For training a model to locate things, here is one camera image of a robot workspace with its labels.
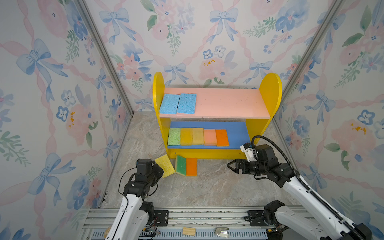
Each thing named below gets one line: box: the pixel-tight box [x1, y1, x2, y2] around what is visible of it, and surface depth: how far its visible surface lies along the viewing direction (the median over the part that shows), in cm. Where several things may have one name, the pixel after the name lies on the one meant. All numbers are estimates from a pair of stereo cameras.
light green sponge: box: [168, 128, 181, 146], surface depth 88 cm
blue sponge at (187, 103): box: [177, 93, 197, 114], surface depth 68 cm
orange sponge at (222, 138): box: [215, 129, 230, 147], surface depth 87 cm
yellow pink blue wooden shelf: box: [152, 72, 283, 159], surface depth 74 cm
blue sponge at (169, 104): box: [159, 93, 180, 115], surface depth 68 cm
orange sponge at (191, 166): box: [186, 157, 198, 176], surface depth 92 cm
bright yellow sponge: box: [180, 128, 193, 146], surface depth 89 cm
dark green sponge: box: [175, 155, 187, 176], surface depth 89 cm
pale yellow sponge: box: [192, 127, 205, 145], surface depth 88 cm
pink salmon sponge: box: [203, 129, 217, 146], surface depth 86 cm
